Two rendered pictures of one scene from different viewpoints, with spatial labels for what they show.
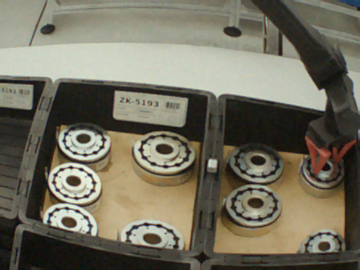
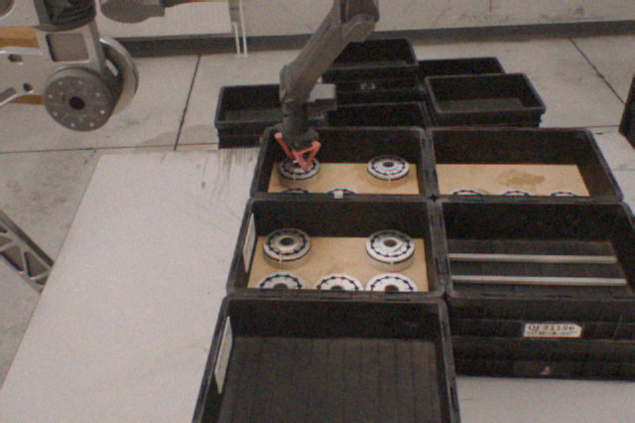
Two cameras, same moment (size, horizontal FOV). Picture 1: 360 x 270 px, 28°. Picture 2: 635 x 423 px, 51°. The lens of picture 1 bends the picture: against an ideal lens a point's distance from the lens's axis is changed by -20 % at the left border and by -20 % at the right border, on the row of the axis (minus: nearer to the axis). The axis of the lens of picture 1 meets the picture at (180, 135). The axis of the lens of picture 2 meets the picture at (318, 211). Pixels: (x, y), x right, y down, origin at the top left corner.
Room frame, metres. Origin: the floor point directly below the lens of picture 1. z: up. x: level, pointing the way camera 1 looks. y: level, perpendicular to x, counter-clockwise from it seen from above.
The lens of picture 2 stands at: (0.93, 1.11, 1.77)
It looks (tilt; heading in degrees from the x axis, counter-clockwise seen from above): 37 degrees down; 275
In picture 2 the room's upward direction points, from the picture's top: 2 degrees counter-clockwise
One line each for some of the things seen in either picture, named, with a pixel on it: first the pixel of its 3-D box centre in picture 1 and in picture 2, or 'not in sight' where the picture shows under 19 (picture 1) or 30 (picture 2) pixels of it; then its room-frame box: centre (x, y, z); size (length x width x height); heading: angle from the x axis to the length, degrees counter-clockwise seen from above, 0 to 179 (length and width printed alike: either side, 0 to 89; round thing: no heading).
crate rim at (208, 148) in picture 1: (112, 163); (336, 245); (0.99, 0.10, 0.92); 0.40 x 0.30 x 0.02; 0
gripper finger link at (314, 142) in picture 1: (324, 150); (302, 151); (1.09, -0.26, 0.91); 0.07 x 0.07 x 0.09; 37
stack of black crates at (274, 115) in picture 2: not in sight; (274, 152); (1.29, -1.12, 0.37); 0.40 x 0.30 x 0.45; 5
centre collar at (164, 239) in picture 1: (152, 239); (390, 243); (0.88, 0.02, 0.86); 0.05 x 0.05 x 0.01
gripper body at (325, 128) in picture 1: (336, 117); (296, 122); (1.10, -0.28, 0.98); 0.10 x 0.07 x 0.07; 127
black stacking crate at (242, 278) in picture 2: (112, 186); (337, 265); (0.99, 0.10, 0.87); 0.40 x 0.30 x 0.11; 0
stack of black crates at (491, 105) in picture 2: not in sight; (475, 143); (0.49, -1.20, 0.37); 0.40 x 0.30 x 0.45; 5
